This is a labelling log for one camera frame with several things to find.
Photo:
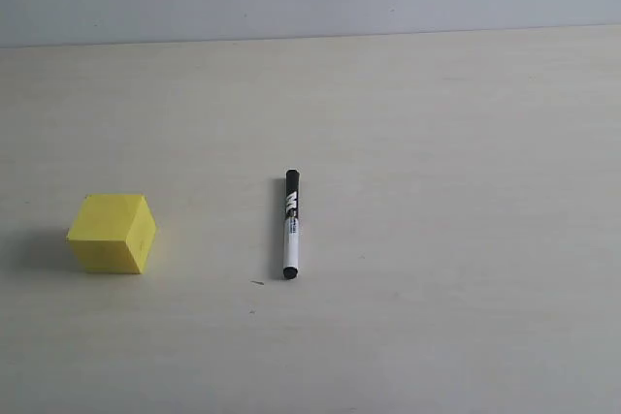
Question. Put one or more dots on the black and white whiteboard marker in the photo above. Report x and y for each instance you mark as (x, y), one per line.
(291, 252)

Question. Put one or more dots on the yellow foam cube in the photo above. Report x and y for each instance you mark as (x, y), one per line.
(113, 233)

